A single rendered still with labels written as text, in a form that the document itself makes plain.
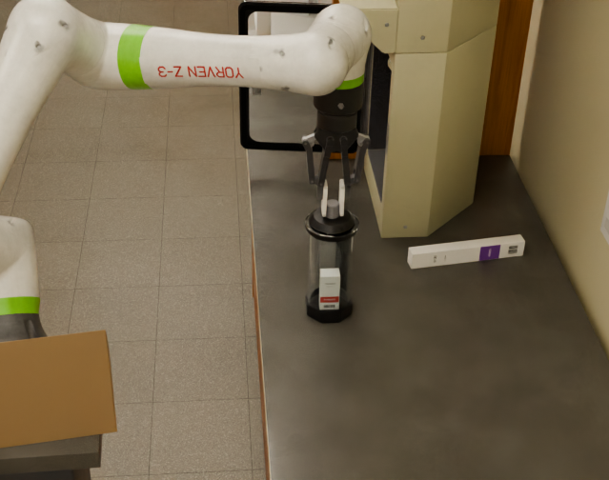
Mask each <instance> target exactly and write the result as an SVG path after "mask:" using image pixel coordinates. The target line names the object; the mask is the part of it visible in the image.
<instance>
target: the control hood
mask: <svg viewBox="0 0 609 480"><path fill-rule="evenodd" d="M339 3H340V4H349V5H352V6H354V7H357V8H358V9H360V10H361V11H362V12H363V13H364V14H365V15H366V16H367V18H368V20H369V22H370V24H371V28H372V43H373V44H374V45H375V46H376V47H377V48H378V49H379V50H380V51H381V52H384V53H394V52H396V30H397V18H398V7H397V5H396V1H395V0H339Z"/></svg>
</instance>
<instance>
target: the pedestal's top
mask: <svg viewBox="0 0 609 480"><path fill-rule="evenodd" d="M102 437H103V434H96V435H89V436H82V437H75V438H69V439H62V440H55V441H48V442H41V443H34V444H27V445H21V446H14V447H7V448H0V474H9V473H23V472H37V471H50V470H76V469H89V468H100V467H101V452H102Z"/></svg>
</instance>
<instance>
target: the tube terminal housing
mask: <svg viewBox="0 0 609 480"><path fill-rule="evenodd" d="M395 1H396V5H397V7H398V18H397V30H396V52H394V53H388V54H389V57H390V60H391V65H392V75H391V88H390V101H389V113H388V124H389V139H388V151H387V153H386V151H385V165H384V177H383V190H382V202H381V203H380V199H379V195H378V191H377V187H376V181H375V178H374V174H373V170H372V166H371V163H370V159H369V155H368V149H366V154H365V157H364V170H365V174H366V178H367V182H368V186H369V190H370V194H371V197H372V201H373V205H374V209H375V213H376V220H377V223H378V227H379V231H380V235H381V238H395V237H426V236H429V235H430V234H431V233H433V232H434V231H435V230H437V229H438V228H440V227H441V226H443V225H444V224H445V223H447V222H448V221H449V220H451V219H452V218H453V217H455V216H456V215H457V214H459V213H460V212H461V211H463V210H464V209H466V208H467V207H469V206H470V205H471V204H473V201H474V193H475V186H476V180H477V166H478V158H479V152H480V145H481V137H482V131H483V123H484V116H485V110H486V102H487V95H488V88H489V81H490V74H491V67H492V60H493V52H494V45H495V39H496V31H497V18H498V10H499V3H500V0H395Z"/></svg>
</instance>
